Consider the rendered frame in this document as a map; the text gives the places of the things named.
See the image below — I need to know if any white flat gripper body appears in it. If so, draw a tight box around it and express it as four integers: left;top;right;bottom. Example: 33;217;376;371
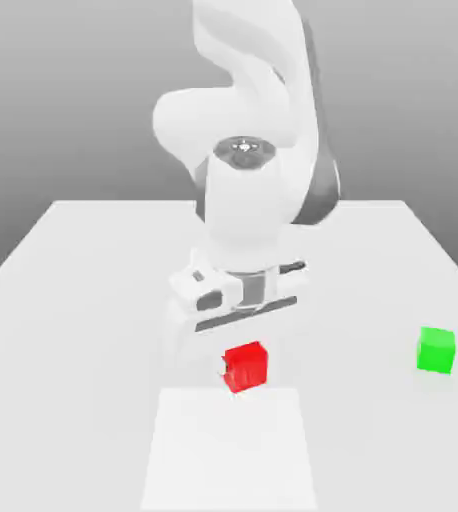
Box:
166;294;300;366

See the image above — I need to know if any small red cube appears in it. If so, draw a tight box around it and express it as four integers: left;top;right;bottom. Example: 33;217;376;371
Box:
220;340;269;395

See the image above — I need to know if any small green cube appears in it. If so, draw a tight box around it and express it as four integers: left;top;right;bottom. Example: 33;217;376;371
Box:
415;326;457;376

